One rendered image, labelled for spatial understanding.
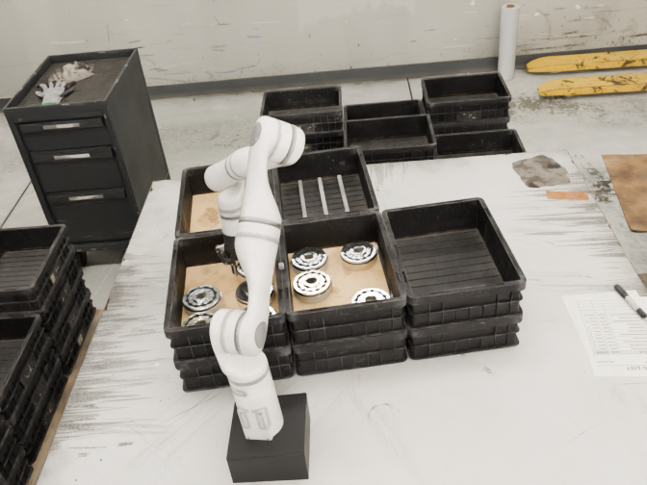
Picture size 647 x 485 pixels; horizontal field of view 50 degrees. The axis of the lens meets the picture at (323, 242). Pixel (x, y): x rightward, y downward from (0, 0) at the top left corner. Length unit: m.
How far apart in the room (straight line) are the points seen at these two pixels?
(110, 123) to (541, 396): 2.12
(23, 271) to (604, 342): 2.08
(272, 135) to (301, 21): 3.55
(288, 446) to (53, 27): 4.20
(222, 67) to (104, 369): 3.45
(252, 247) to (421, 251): 0.72
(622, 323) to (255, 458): 1.05
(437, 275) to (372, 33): 3.29
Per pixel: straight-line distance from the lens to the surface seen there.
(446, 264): 1.98
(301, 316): 1.70
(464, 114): 3.45
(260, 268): 1.43
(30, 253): 3.02
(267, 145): 1.48
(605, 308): 2.09
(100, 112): 3.14
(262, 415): 1.57
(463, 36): 5.13
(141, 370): 2.00
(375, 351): 1.82
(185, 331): 1.73
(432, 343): 1.84
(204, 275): 2.04
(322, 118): 3.41
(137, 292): 2.26
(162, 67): 5.26
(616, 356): 1.96
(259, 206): 1.45
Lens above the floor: 2.06
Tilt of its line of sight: 36 degrees down
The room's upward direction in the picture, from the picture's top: 6 degrees counter-clockwise
